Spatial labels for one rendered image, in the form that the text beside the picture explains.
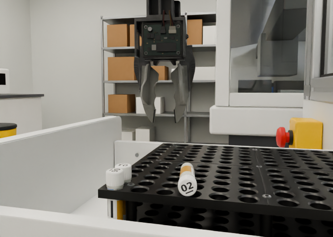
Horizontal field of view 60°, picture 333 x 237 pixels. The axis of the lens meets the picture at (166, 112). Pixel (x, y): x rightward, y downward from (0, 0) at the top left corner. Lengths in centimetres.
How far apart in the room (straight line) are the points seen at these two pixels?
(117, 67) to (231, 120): 333
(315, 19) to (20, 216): 62
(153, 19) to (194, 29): 367
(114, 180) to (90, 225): 4
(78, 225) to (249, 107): 94
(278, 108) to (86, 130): 82
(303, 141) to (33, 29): 520
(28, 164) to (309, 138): 46
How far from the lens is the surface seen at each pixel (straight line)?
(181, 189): 19
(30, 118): 426
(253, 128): 107
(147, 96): 46
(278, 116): 108
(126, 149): 42
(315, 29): 68
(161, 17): 41
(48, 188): 30
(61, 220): 18
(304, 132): 57
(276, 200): 20
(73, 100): 506
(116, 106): 428
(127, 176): 22
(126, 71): 422
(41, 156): 29
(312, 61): 67
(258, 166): 27
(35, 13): 555
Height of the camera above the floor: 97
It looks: 5 degrees down
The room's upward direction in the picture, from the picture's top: straight up
